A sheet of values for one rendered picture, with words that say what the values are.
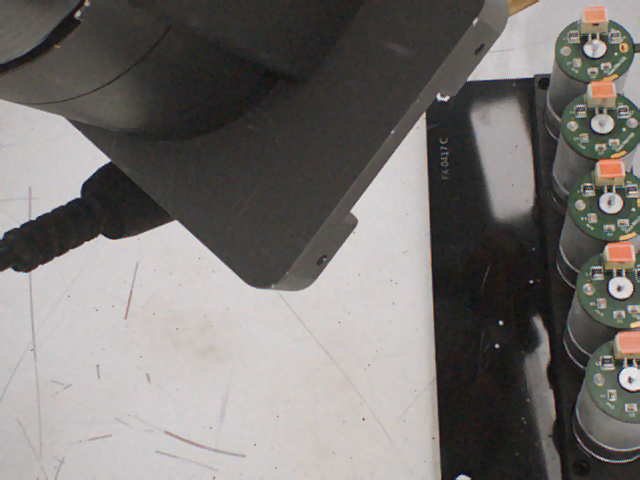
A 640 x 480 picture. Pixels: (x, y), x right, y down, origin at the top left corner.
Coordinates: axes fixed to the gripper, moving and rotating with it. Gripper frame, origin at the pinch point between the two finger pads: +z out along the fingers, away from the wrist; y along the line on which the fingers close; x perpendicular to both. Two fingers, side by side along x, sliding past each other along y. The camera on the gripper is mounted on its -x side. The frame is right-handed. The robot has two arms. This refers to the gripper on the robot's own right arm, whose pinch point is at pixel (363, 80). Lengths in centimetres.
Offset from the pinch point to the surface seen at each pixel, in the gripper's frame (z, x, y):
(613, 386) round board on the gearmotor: 7.8, 3.1, -8.4
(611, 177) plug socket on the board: 9.7, -1.5, -4.2
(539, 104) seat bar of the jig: 15.2, -2.0, 0.7
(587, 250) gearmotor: 10.4, 0.7, -4.9
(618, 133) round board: 10.9, -2.7, -3.2
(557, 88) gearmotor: 12.4, -2.7, -0.3
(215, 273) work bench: 11.4, 9.7, 5.3
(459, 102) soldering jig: 15.5, -0.3, 3.3
